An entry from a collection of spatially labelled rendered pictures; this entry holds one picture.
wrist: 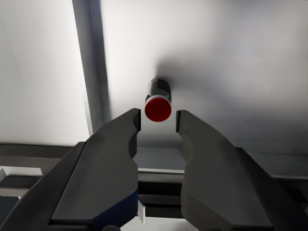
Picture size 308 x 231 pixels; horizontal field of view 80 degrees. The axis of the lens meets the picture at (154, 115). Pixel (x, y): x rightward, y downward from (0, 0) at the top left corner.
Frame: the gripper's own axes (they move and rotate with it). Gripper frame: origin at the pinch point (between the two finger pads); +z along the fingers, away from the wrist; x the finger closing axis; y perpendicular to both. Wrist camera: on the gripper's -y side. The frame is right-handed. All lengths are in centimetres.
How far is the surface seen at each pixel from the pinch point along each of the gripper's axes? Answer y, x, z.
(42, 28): -4.2, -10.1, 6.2
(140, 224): 24.3, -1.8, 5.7
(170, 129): 5.4, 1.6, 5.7
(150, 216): 16.5, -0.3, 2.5
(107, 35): -4.0, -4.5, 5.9
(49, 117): 4.7, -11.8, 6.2
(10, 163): 9.9, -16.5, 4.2
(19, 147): 8.7, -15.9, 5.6
